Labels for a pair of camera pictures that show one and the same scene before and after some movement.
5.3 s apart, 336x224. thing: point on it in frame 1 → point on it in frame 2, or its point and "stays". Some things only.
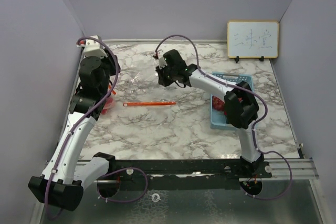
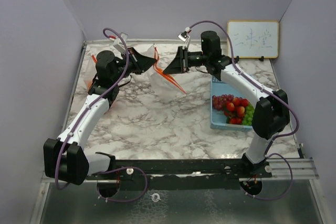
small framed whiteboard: (252, 39) stays
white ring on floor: (153, 198) stays
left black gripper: (111, 60) → (141, 63)
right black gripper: (161, 81) → (180, 64)
